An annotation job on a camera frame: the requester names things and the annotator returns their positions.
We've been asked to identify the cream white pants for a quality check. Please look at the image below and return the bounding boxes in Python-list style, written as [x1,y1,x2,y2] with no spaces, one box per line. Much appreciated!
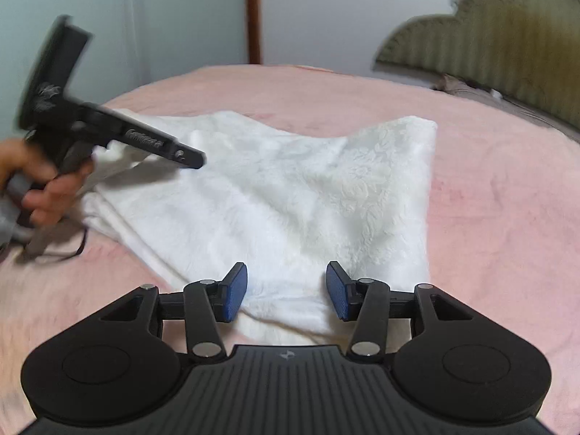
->
[80,111,438,345]

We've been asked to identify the person's left hand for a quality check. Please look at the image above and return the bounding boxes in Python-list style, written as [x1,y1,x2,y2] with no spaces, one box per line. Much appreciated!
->
[0,137,96,228]

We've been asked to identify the frosted glass wardrobe door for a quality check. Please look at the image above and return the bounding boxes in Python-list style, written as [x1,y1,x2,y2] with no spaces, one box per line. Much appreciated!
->
[1,0,248,137]

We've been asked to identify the pink bed blanket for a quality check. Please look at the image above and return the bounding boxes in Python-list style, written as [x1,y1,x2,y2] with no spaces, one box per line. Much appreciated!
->
[0,64,580,435]

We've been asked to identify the olive green padded headboard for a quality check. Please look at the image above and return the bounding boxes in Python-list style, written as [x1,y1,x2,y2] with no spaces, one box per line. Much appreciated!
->
[376,0,579,127]

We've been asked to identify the black charging cable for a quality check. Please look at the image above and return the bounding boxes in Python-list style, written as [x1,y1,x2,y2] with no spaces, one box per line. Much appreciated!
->
[17,223,90,264]

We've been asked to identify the brown wooden wardrobe frame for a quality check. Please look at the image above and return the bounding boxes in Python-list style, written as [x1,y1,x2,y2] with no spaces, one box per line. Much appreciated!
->
[246,0,262,65]

